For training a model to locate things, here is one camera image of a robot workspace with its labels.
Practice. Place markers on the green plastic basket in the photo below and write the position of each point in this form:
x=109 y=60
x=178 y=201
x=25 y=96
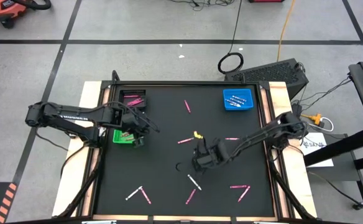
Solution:
x=117 y=138

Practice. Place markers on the silver aluminium bracket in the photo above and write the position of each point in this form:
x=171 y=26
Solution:
x=270 y=222
x=99 y=222

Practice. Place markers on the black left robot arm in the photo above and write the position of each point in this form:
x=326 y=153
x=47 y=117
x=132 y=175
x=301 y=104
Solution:
x=76 y=116

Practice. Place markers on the black frame clamp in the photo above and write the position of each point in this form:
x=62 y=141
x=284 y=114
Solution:
x=115 y=76

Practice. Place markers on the white crayon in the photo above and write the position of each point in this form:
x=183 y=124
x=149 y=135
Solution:
x=232 y=103
x=134 y=193
x=236 y=101
x=238 y=105
x=194 y=182
x=239 y=98

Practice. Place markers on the black plastic basket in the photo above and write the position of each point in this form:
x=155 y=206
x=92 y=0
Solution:
x=122 y=104

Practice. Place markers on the white printed paper sheet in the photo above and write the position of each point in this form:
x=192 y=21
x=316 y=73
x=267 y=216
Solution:
x=318 y=155

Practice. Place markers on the black aluminium table frame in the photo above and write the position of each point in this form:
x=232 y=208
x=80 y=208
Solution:
x=184 y=82

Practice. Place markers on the black perforated computer tower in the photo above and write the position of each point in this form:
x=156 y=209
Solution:
x=271 y=73

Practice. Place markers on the orange shop vacuum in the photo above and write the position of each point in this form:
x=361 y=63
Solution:
x=4 y=9

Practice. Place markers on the black table mat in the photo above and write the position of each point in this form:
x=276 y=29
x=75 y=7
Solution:
x=169 y=124

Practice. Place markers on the blue plastic basket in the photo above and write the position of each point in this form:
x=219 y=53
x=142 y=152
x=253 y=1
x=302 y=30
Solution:
x=246 y=105

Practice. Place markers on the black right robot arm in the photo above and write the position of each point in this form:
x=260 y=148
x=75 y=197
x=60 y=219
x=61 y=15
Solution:
x=262 y=133

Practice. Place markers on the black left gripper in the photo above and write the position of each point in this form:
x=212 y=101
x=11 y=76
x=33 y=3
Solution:
x=133 y=121

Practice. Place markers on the black power adapter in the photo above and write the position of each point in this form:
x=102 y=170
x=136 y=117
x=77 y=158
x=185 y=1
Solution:
x=297 y=109

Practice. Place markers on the orange power splitter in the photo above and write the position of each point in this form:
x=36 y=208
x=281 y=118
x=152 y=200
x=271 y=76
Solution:
x=315 y=118

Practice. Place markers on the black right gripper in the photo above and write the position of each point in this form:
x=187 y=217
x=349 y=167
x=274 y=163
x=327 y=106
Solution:
x=208 y=157

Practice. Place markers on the reddish pink crayon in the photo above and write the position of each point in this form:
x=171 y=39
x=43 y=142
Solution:
x=232 y=138

